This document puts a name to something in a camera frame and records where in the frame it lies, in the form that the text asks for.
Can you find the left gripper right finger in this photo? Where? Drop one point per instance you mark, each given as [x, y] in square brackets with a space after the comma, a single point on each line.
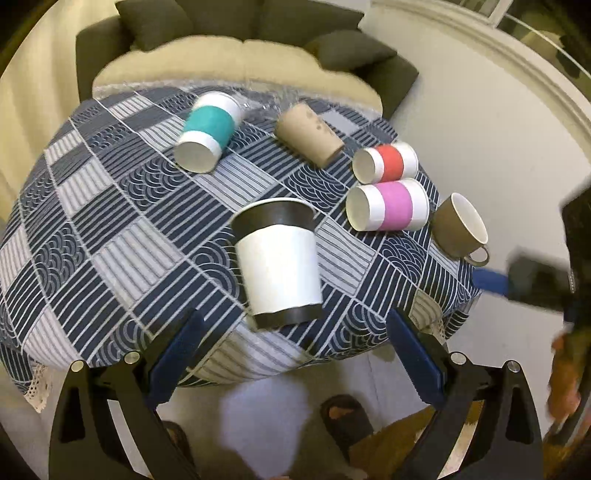
[507, 442]

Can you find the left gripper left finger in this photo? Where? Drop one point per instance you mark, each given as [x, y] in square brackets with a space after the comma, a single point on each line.
[84, 442]

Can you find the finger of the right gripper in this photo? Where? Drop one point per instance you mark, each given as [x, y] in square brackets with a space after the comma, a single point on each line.
[491, 281]

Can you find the black and white paper cup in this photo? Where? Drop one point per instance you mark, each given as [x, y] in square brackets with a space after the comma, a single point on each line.
[278, 259]

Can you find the orange fleece sleeve forearm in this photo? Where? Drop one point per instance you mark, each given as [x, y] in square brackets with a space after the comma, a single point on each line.
[564, 397]

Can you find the pink banded paper cup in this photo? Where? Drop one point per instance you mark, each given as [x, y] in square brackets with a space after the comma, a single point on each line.
[388, 206]

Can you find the red banded paper cup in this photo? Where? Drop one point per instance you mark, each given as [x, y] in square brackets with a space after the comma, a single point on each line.
[385, 163]

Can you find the brown kraft paper cup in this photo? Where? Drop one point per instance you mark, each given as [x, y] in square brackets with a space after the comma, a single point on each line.
[307, 134]

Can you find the teal banded paper cup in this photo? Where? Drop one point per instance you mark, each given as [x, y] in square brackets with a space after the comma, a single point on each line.
[207, 131]

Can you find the brown ceramic mug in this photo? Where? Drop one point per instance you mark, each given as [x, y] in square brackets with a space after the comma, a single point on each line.
[460, 232]

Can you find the black slipper foot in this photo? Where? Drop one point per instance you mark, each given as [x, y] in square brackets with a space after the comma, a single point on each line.
[346, 421]

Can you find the navy patterned tablecloth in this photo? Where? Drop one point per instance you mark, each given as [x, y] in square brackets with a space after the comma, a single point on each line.
[109, 242]

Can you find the dark grey sofa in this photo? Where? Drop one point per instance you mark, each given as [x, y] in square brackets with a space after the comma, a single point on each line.
[286, 22]

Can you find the right dark cushion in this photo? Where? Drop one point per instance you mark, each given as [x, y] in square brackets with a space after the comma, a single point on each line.
[348, 50]

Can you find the dark cushion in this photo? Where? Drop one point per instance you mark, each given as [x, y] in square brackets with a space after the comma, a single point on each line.
[154, 22]
[348, 50]

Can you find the cream fleece sofa blanket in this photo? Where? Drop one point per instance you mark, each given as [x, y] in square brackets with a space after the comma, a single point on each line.
[257, 64]

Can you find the cream curtain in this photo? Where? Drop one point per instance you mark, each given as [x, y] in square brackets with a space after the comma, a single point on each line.
[39, 90]

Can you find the left dark cushion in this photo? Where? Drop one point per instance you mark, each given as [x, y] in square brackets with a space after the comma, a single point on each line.
[154, 22]

